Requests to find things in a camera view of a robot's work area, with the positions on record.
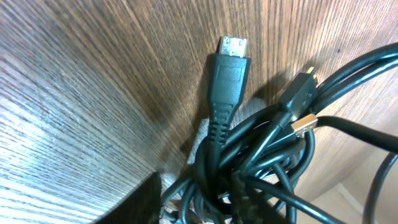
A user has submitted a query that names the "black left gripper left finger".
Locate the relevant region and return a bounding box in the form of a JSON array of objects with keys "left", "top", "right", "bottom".
[{"left": 95, "top": 172, "right": 162, "bottom": 224}]

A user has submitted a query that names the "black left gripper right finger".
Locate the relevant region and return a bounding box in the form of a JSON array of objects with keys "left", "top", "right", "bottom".
[{"left": 229, "top": 171, "right": 288, "bottom": 224}]

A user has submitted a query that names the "thick black cable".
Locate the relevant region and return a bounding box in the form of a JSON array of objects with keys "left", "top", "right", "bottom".
[{"left": 160, "top": 35, "right": 398, "bottom": 224}]

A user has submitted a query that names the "thin black usb cable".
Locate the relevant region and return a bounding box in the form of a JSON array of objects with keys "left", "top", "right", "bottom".
[{"left": 217, "top": 66, "right": 398, "bottom": 224}]

